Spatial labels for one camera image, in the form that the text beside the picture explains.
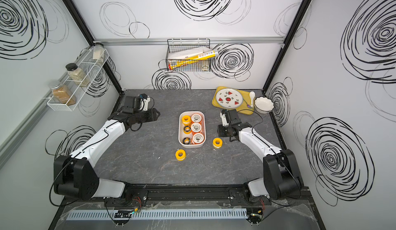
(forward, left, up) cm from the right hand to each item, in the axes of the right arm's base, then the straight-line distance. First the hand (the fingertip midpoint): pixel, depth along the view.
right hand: (221, 130), depth 89 cm
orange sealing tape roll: (+11, +15, -4) cm, 19 cm away
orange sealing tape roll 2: (+4, +15, -4) cm, 16 cm away
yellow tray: (+25, -19, -9) cm, 33 cm away
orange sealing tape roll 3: (-3, +13, -4) cm, 14 cm away
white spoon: (+35, -26, -7) cm, 44 cm away
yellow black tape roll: (+4, +21, -7) cm, 22 cm away
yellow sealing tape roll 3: (-5, +2, -7) cm, 9 cm away
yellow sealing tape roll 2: (-13, +23, -7) cm, 27 cm away
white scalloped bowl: (+25, -32, -7) cm, 42 cm away
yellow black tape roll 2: (-4, +20, -6) cm, 22 cm away
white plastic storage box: (-1, +23, -6) cm, 24 cm away
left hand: (+4, +37, +10) cm, 39 cm away
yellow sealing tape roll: (+9, +22, -4) cm, 24 cm away
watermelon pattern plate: (+32, -8, -8) cm, 34 cm away
